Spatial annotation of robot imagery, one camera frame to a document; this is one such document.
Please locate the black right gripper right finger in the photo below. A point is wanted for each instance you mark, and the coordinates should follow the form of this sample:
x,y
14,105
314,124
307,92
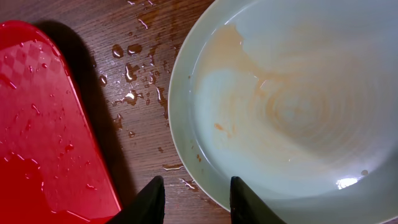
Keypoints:
x,y
247,208

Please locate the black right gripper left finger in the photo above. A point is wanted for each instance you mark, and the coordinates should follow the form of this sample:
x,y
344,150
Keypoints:
x,y
148,207

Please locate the white plate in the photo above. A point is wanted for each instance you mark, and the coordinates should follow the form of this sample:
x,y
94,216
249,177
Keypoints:
x,y
298,98

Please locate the red plastic tray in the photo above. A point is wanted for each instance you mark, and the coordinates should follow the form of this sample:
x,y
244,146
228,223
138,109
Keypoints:
x,y
51,168

